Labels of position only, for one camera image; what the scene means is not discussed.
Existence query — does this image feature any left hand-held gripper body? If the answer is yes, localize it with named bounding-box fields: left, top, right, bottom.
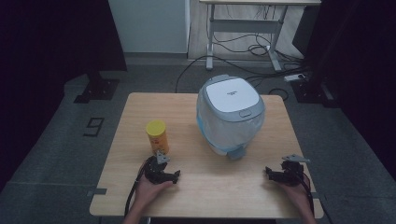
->
left=141, top=149, right=172, bottom=185

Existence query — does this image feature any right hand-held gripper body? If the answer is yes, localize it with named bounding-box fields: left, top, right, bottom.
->
left=281, top=154, right=312, bottom=188

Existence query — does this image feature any yellow snack canister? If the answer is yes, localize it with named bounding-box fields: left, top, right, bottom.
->
left=145, top=119, right=170, bottom=156

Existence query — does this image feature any person's right hand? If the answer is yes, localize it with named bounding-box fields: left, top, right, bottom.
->
left=275, top=175, right=313, bottom=206

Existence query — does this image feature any person's left hand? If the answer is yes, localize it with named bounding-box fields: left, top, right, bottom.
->
left=135, top=168, right=174, bottom=205

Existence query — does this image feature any translucent trash bag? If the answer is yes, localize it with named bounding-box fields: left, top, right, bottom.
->
left=195, top=91, right=265, bottom=156

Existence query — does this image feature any grey tape strip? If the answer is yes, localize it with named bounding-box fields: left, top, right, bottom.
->
left=86, top=188, right=108, bottom=197

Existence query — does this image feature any black stand base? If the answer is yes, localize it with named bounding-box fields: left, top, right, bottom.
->
left=290, top=78, right=341, bottom=109
left=73, top=71, right=120, bottom=105

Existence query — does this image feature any white power strip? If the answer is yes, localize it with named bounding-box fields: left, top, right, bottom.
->
left=283, top=73, right=308, bottom=83

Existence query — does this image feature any black curtain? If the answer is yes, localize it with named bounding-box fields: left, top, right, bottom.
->
left=0, top=0, right=128, bottom=190
left=292, top=0, right=396, bottom=172

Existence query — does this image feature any right hand-held gripper black cable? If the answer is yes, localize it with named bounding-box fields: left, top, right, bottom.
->
left=298, top=172, right=316, bottom=216

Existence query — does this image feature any hand-held gripper black cable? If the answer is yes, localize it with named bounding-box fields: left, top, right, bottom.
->
left=123, top=164, right=148, bottom=217
left=298, top=172, right=316, bottom=216

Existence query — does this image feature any left hand-held gripper black cable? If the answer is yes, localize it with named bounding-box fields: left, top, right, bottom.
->
left=123, top=164, right=148, bottom=217

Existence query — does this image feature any small black cable loop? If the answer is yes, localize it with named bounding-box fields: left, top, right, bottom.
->
left=267, top=88, right=290, bottom=102

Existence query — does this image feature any long black floor cable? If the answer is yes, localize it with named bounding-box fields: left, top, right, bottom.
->
left=175, top=55, right=309, bottom=93

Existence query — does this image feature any tangle of black cables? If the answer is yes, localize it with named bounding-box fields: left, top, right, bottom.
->
left=211, top=4, right=305, bottom=63

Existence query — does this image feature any white frame desk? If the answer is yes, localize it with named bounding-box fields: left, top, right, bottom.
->
left=199, top=0, right=322, bottom=73

